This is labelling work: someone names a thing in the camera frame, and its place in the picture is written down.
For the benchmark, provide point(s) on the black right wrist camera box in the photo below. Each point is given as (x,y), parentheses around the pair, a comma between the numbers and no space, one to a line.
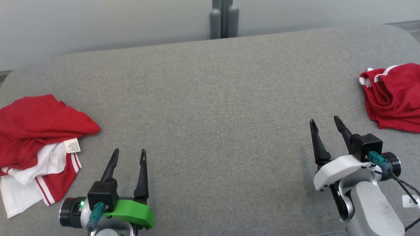
(367,146)

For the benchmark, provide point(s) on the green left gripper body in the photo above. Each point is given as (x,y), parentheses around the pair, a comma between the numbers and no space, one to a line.
(134,213)

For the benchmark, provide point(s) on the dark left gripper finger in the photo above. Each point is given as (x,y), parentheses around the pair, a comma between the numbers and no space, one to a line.
(142,183)
(111,170)

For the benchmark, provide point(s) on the grey fabric sofa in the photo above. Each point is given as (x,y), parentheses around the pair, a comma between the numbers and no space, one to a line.
(213,114)

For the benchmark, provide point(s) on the grey wall skirting rail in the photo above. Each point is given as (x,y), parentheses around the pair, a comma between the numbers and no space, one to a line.
(403,26)
(5,77)

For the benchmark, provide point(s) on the red shorts with white stripe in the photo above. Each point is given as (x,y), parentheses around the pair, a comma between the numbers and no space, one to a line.
(397,98)

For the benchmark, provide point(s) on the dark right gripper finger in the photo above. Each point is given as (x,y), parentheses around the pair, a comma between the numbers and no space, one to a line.
(345,134)
(320,150)

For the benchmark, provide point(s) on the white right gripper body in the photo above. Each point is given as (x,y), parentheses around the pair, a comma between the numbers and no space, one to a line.
(338,170)

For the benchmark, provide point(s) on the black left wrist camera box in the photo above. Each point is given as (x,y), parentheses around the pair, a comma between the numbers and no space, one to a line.
(103,195)

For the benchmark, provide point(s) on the red white basketball jersey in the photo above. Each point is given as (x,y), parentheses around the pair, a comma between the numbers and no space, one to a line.
(36,124)

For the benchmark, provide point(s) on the grey partition post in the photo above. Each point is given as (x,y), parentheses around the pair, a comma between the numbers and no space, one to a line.
(224,19)

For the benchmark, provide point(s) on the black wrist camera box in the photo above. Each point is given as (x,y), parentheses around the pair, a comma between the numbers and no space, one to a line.
(103,195)
(367,146)

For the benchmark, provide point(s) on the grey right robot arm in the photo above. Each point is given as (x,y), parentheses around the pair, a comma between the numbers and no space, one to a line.
(374,206)

